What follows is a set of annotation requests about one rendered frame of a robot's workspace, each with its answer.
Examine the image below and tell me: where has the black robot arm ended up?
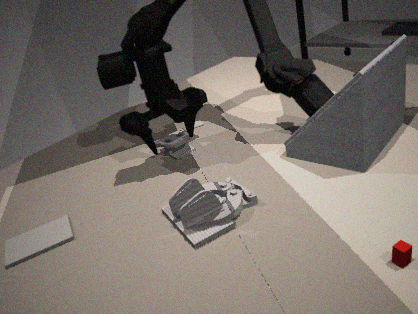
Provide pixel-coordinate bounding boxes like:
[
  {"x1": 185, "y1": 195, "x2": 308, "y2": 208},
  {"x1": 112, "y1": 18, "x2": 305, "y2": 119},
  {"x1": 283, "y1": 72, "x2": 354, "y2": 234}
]
[{"x1": 97, "y1": 0, "x2": 335, "y2": 123}]

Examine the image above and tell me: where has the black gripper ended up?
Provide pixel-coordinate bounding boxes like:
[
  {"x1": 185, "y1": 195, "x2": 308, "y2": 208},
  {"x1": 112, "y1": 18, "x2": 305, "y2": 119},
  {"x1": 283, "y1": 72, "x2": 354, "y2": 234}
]
[{"x1": 119, "y1": 74, "x2": 208, "y2": 155}]

